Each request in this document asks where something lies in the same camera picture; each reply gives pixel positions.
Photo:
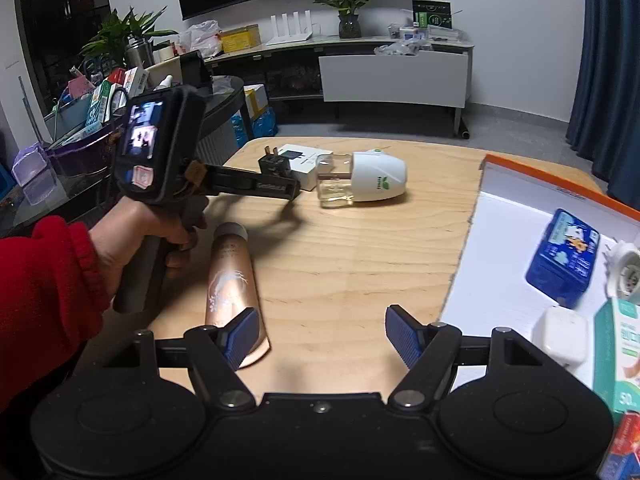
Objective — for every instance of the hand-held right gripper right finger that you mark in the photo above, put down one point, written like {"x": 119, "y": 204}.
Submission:
{"x": 402, "y": 335}

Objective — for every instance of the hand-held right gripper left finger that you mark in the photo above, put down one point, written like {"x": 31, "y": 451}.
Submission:
{"x": 242, "y": 337}

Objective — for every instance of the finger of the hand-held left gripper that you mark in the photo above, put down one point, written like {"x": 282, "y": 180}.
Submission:
{"x": 250, "y": 185}

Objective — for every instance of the black plug adapter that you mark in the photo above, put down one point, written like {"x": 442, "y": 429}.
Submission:
{"x": 275, "y": 165}

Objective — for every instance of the white shallow box orange rim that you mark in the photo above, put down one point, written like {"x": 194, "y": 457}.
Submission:
{"x": 500, "y": 260}

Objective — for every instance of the white plug-in mosquito repeller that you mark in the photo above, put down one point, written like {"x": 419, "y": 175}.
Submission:
{"x": 375, "y": 177}

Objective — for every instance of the white teal adhesive bandage box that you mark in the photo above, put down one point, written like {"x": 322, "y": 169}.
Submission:
{"x": 620, "y": 355}

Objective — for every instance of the person's left forearm red sleeve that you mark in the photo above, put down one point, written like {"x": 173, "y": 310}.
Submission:
{"x": 45, "y": 285}

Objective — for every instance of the person's left hand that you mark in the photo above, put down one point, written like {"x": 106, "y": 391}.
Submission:
{"x": 135, "y": 230}

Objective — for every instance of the dark glass coffee table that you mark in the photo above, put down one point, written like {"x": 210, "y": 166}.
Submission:
{"x": 220, "y": 105}

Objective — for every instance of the rose gold cream tube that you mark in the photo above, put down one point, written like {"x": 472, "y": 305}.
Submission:
{"x": 232, "y": 280}

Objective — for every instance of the blue plastic-wrapped packs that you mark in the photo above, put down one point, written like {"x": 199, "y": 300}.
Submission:
{"x": 260, "y": 125}

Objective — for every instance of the small white box black print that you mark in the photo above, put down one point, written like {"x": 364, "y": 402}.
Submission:
{"x": 306, "y": 160}

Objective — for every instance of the white red carton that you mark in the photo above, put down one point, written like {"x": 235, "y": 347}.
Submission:
{"x": 135, "y": 79}

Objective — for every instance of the green white carton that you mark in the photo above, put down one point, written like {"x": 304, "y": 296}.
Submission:
{"x": 98, "y": 105}

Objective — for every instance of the white yellow cardboard carton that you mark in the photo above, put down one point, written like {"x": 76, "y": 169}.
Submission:
{"x": 257, "y": 100}

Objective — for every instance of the steel thermos flask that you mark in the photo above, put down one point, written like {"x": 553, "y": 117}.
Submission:
{"x": 139, "y": 54}

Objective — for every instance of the purple plastic basket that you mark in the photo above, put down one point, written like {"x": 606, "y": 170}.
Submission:
{"x": 75, "y": 155}

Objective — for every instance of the white red plastic bag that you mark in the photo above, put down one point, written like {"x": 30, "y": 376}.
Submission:
{"x": 202, "y": 40}

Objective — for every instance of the large leafy green plant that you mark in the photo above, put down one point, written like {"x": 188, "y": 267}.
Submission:
{"x": 125, "y": 30}

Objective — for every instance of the yellow cardboard box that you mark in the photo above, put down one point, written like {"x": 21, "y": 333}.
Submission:
{"x": 241, "y": 39}

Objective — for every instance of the dark glass cabinet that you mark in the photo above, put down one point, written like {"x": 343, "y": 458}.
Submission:
{"x": 60, "y": 35}

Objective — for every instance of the white router with antennas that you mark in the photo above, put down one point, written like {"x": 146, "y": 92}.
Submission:
{"x": 290, "y": 35}

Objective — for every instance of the white square charger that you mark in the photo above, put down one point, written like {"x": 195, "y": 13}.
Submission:
{"x": 560, "y": 335}

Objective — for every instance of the white grey television cabinet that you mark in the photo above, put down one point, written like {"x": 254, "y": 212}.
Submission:
{"x": 390, "y": 80}

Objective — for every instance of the blue rectangular tin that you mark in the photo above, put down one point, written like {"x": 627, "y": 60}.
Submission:
{"x": 562, "y": 260}

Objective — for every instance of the clear plastic bag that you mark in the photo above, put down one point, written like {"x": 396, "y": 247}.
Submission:
{"x": 400, "y": 50}

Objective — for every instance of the green plant in glass vase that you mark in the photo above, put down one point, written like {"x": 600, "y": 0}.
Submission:
{"x": 347, "y": 5}

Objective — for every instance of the white round plastic fitting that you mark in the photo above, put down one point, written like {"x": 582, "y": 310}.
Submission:
{"x": 625, "y": 272}

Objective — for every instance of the black box green print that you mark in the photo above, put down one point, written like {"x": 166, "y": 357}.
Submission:
{"x": 432, "y": 14}

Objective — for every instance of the red blue small box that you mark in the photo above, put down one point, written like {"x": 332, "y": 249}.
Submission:
{"x": 625, "y": 450}

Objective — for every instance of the dark blue curtain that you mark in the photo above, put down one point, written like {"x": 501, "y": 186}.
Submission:
{"x": 605, "y": 85}

